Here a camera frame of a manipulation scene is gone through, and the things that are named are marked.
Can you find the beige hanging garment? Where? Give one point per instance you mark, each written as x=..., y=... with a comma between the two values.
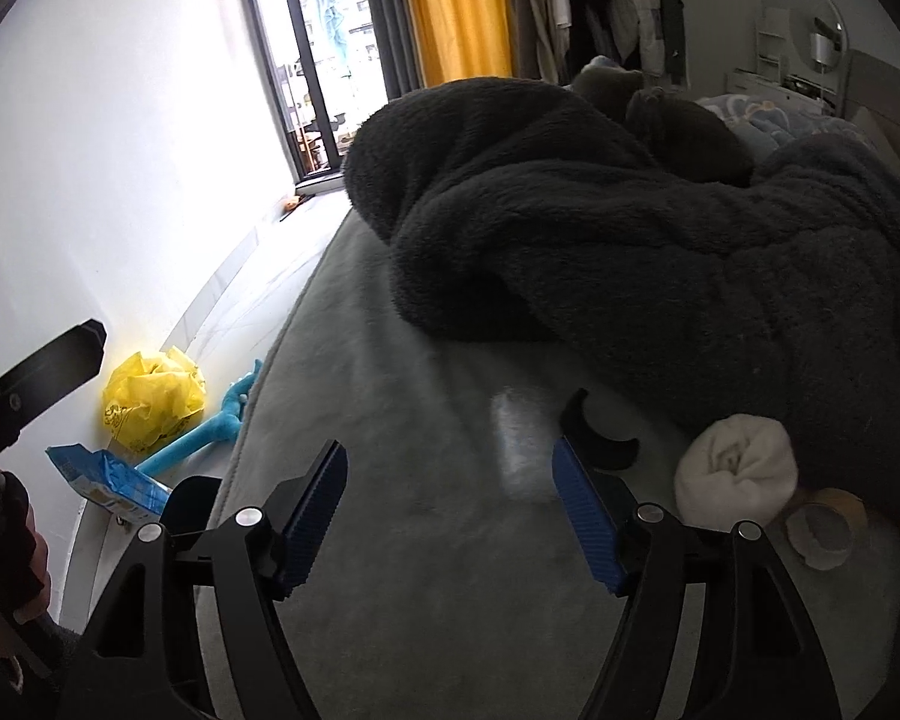
x=547, y=15

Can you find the silver table lamp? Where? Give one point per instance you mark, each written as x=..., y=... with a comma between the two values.
x=823, y=45

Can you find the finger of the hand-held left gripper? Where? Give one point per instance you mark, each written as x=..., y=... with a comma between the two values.
x=60, y=360

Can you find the person's grey fleece clothing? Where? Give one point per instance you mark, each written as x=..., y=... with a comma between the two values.
x=64, y=641

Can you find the small orange floor object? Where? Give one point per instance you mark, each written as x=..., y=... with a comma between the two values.
x=291, y=204

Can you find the white dresser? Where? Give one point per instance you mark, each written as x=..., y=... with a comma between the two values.
x=757, y=86

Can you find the white rolled sock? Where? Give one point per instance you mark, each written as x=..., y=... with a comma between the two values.
x=742, y=465

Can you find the black framed glass door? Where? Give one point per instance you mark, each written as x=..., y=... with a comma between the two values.
x=307, y=52

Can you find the yellow plastic bag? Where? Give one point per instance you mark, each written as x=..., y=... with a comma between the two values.
x=154, y=401

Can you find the blue cloud patterned blanket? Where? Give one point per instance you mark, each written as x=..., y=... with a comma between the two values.
x=772, y=124

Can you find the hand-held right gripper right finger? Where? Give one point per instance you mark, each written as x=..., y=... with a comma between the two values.
x=585, y=517

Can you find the wide grey curtain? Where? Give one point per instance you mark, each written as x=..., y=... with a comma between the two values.
x=510, y=0

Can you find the grey cat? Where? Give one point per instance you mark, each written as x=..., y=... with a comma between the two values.
x=690, y=139

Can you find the white desktop organizer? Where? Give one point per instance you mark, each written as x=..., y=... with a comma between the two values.
x=771, y=37

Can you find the white hanging jacket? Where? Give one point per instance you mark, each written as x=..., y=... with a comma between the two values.
x=637, y=22

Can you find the beige bed headboard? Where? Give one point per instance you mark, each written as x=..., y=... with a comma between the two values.
x=892, y=97

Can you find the round white mirror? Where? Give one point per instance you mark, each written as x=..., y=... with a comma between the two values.
x=802, y=22

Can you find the grey hanging garment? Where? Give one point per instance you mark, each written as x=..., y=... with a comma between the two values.
x=671, y=22

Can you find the person's left hand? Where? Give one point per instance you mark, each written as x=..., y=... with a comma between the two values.
x=39, y=566

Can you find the blue printed bag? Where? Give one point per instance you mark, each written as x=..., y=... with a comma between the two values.
x=112, y=484

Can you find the bed with grey sheet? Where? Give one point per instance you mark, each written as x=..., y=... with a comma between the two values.
x=420, y=465

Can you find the black hanging garment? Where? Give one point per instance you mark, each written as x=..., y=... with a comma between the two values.
x=592, y=7

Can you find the cardboard tape roll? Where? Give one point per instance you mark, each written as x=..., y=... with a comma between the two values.
x=825, y=540

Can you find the dark grey fleece blanket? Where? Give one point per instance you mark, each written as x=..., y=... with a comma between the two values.
x=645, y=262

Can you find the narrow grey curtain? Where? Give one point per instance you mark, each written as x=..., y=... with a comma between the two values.
x=394, y=15

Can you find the yellow curtain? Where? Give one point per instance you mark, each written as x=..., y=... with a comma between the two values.
x=457, y=15

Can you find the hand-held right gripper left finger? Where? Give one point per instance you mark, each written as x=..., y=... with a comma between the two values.
x=311, y=525

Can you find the turquoise toy stick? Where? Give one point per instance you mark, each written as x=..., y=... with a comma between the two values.
x=195, y=439

